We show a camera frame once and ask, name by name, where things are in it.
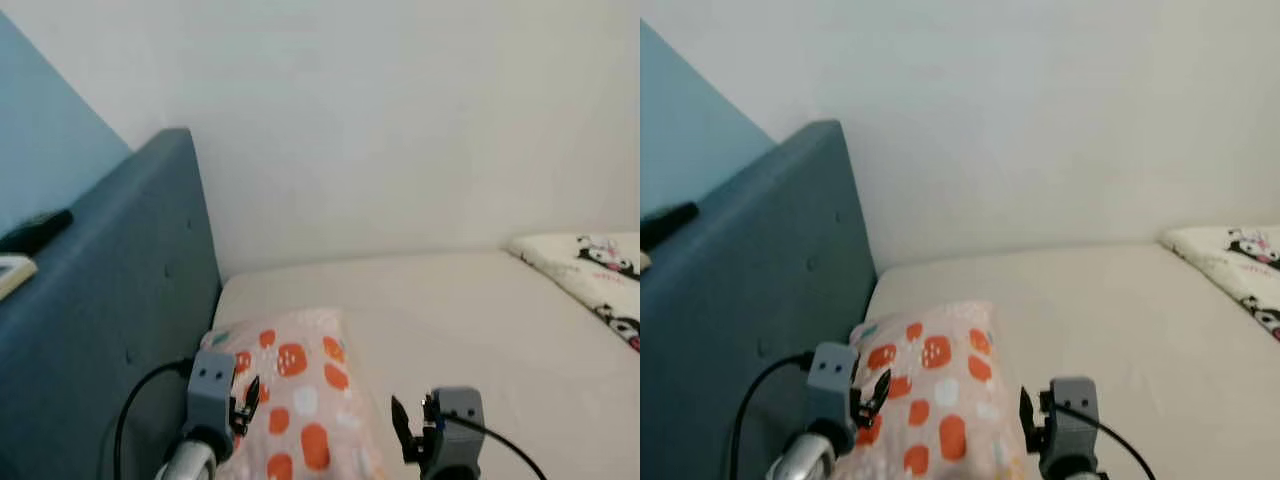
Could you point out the white remote control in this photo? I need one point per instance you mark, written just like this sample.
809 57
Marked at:
15 275

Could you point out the teal upholstered headboard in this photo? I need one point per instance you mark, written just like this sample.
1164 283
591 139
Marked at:
110 300
760 300

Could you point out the small black object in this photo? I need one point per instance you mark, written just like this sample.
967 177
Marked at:
668 225
35 232

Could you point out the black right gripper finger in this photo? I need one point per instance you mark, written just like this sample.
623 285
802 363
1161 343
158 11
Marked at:
1030 420
406 430

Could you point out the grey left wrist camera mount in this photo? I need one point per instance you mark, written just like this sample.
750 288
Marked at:
210 390
832 385

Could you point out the pink patterned pillow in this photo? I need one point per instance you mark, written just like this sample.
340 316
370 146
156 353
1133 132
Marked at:
940 400
300 400

